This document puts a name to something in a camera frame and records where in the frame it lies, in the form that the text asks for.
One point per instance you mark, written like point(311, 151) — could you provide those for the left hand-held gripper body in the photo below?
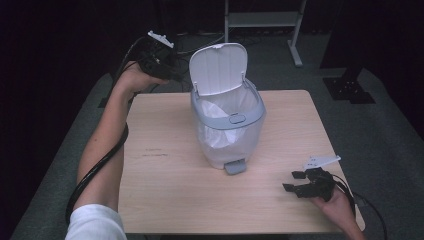
point(151, 55)

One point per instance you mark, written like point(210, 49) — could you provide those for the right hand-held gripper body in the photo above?
point(318, 186)

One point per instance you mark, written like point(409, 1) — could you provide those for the white tissue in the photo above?
point(213, 110)

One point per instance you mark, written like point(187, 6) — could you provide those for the white grey pedal trash can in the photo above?
point(230, 120)

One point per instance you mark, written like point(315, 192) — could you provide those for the person's right hand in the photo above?
point(338, 208)

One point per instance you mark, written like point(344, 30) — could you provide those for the person's left hand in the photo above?
point(135, 80)

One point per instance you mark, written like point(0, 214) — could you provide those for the white plastic bin liner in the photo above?
point(241, 100)

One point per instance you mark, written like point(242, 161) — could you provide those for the white metal stand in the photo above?
point(261, 19)

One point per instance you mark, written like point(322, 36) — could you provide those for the person's white sleeve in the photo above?
point(95, 223)

